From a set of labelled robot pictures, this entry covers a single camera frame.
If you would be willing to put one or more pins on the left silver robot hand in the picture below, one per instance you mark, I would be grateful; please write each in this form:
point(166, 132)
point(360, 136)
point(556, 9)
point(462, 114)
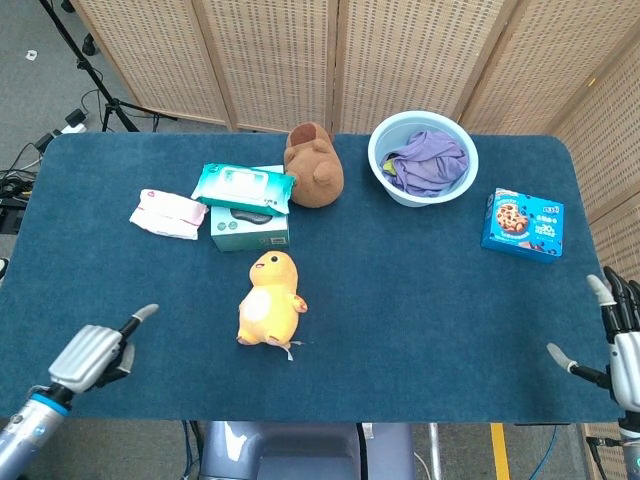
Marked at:
point(85, 354)

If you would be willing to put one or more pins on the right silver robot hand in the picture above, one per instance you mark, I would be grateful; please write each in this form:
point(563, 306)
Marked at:
point(620, 345)

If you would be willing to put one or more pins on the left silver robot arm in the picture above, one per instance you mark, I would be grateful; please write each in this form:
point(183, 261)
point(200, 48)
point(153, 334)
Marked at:
point(27, 427)

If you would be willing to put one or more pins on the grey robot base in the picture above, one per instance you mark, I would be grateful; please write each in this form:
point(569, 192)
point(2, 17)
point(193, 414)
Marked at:
point(305, 450)

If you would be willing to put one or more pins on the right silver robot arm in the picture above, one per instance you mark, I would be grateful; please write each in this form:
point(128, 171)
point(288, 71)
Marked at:
point(631, 447)

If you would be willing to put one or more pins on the orange plush toy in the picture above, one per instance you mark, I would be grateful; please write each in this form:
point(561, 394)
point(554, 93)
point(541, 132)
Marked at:
point(269, 300)

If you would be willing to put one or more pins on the brown plush toy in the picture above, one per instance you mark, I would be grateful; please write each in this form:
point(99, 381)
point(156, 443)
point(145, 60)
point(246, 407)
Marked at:
point(315, 167)

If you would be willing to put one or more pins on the blue cookie box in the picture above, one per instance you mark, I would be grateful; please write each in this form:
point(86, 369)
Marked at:
point(523, 225)

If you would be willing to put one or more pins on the pink tissue pack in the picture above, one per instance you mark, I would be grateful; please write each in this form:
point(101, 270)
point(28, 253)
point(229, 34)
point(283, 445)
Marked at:
point(167, 214)

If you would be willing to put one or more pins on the teal product box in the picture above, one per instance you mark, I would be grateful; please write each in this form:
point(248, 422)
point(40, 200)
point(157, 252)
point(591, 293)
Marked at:
point(250, 230)

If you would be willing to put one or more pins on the white power strip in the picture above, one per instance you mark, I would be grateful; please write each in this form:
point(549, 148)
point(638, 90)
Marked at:
point(72, 129)

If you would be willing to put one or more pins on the teal wet wipes pack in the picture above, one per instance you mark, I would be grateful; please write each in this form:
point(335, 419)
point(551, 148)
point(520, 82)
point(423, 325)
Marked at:
point(245, 189)

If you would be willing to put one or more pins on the blue table mat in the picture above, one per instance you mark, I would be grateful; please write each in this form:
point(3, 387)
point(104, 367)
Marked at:
point(375, 310)

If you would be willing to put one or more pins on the purple cloth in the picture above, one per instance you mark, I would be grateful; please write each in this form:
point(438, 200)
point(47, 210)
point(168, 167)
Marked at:
point(430, 162)

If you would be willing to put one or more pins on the light blue plastic basin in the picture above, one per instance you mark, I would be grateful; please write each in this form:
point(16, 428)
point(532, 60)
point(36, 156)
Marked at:
point(423, 157)

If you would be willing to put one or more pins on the black tripod stand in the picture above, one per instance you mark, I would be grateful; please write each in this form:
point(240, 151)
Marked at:
point(95, 80)

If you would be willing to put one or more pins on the wicker folding screen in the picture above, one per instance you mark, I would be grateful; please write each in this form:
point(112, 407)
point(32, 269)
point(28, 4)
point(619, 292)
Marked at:
point(350, 60)

